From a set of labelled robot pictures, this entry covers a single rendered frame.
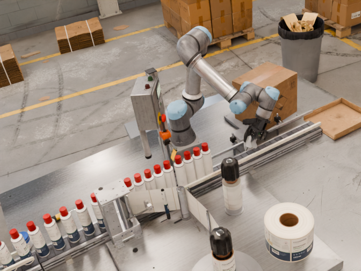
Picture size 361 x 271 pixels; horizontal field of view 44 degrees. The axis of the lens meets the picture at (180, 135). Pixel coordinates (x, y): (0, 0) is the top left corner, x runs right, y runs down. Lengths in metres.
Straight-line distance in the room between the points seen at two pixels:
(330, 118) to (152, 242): 1.34
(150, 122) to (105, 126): 2.56
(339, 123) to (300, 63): 1.91
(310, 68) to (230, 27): 1.40
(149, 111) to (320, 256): 0.95
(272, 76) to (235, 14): 3.02
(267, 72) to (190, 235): 1.13
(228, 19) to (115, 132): 2.10
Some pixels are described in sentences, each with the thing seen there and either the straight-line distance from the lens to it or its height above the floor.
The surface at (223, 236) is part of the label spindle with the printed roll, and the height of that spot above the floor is 1.18.
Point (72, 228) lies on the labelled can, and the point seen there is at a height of 0.97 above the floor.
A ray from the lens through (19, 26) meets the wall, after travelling 7.42.
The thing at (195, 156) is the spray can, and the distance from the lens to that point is 2.21.
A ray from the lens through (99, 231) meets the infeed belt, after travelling 2.21.
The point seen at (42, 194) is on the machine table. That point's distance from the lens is 2.62.
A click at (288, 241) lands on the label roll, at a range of 1.86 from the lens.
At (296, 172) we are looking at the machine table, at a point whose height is 0.83.
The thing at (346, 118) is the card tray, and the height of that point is 0.83.
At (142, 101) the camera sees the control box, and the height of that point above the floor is 1.44.
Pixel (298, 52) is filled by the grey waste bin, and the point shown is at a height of 0.40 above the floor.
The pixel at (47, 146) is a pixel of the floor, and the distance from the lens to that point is 4.54.
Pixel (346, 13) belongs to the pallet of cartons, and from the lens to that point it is 5.63.
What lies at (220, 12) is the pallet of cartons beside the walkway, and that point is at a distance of 5.53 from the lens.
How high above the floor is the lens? 2.43
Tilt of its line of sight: 36 degrees down
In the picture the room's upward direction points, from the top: 10 degrees counter-clockwise
